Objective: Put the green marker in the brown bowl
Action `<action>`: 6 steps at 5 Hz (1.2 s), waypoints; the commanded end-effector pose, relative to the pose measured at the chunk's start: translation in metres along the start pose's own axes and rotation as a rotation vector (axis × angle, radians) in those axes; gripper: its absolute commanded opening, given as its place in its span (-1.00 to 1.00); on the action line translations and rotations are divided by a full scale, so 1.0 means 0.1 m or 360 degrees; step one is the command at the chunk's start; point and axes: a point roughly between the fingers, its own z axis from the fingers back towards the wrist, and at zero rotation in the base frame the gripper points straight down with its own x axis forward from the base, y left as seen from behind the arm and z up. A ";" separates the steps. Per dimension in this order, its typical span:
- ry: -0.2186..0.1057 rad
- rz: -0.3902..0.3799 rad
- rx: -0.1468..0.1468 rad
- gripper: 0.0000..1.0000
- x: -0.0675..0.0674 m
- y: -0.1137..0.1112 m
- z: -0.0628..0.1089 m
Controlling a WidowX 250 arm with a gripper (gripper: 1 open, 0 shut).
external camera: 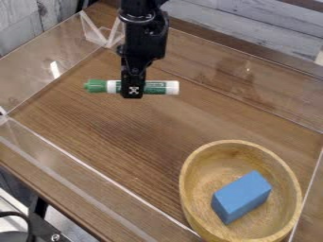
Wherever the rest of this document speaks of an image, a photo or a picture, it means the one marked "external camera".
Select black metal table leg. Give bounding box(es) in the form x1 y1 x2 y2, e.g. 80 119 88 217
32 197 49 218

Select brown wooden bowl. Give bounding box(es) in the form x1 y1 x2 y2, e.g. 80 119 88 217
178 140 301 242

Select clear acrylic tray wall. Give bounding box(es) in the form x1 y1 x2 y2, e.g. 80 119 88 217
0 5 323 242

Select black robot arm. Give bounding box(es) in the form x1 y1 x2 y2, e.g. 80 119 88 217
117 0 169 98

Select green Expo marker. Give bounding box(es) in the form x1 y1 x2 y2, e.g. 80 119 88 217
82 79 180 95

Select black cable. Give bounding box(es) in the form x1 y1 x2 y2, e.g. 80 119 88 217
0 211 30 242

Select blue foam block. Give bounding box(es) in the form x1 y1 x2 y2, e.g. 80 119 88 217
210 171 272 225

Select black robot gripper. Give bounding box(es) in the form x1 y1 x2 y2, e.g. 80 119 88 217
117 10 169 98

